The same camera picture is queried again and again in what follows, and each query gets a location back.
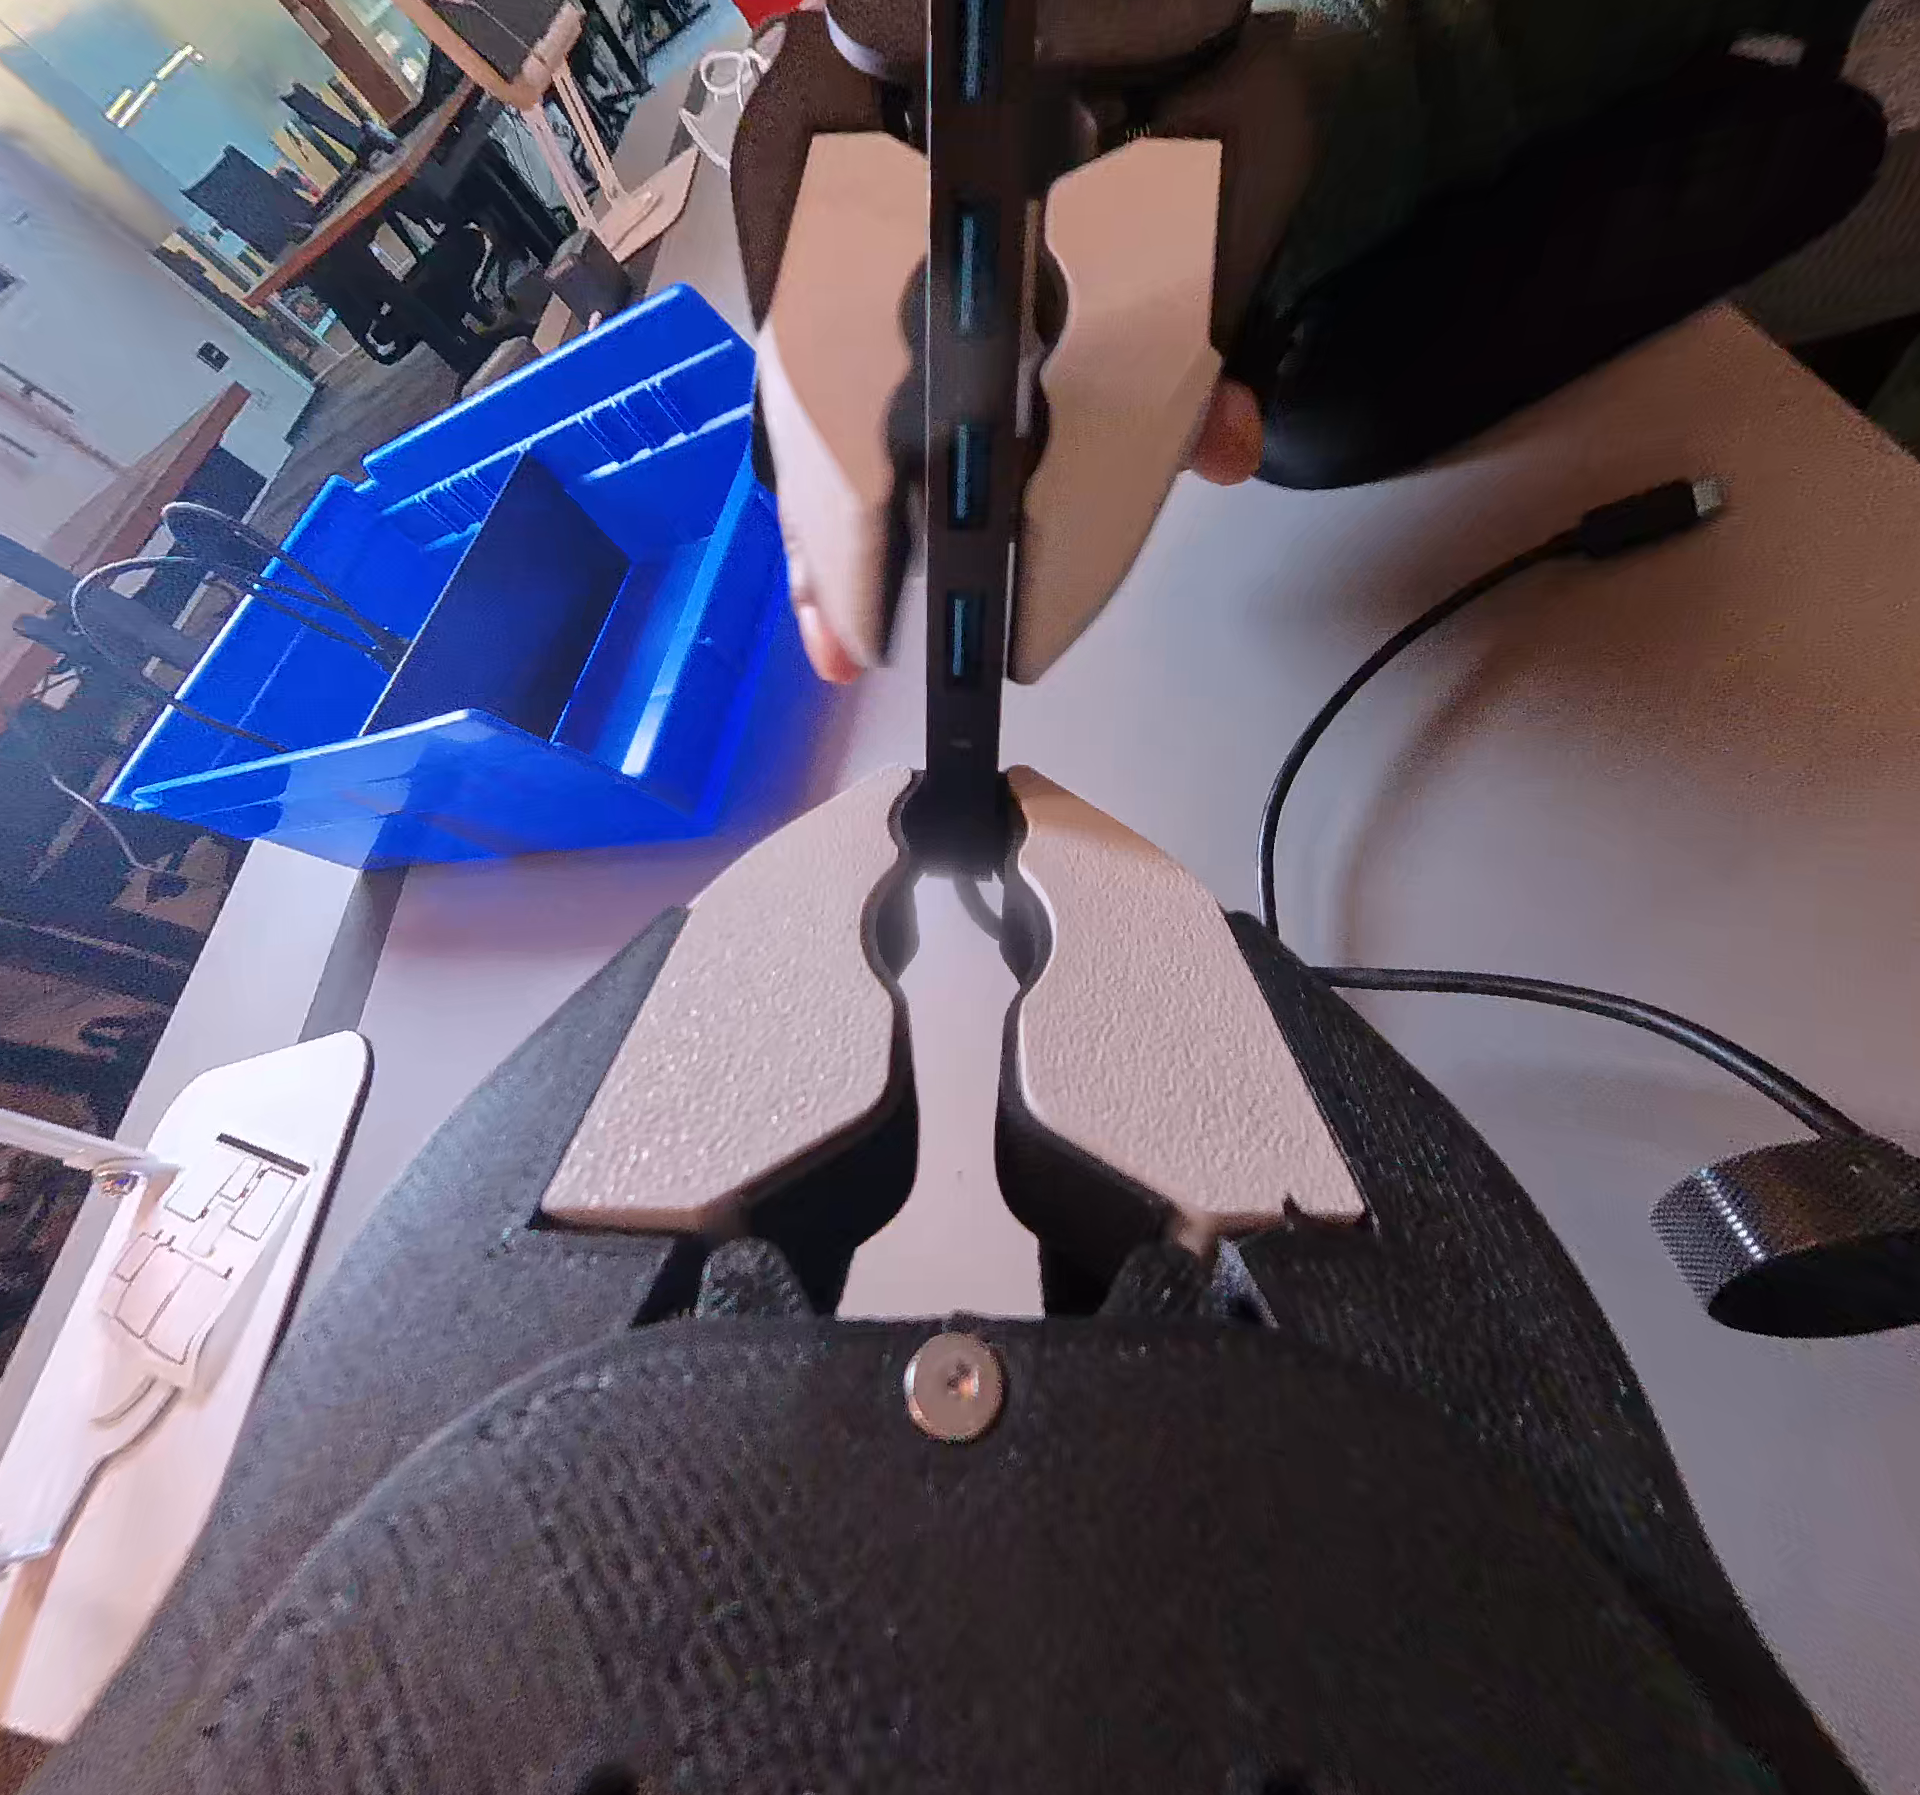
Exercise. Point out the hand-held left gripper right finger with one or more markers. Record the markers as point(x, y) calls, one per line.
point(1171, 1045)

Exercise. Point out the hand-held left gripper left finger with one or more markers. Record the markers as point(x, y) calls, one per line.
point(736, 1045)

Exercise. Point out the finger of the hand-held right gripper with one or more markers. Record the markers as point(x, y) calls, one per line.
point(1140, 325)
point(839, 371)

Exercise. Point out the blue plastic bin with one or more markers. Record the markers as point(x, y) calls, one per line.
point(300, 789)

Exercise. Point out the person's right hand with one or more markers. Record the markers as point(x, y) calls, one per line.
point(1231, 437)

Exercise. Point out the black divider panel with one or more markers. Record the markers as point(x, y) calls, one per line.
point(509, 595)

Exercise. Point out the white document stand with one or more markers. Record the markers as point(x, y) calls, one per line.
point(89, 1525)

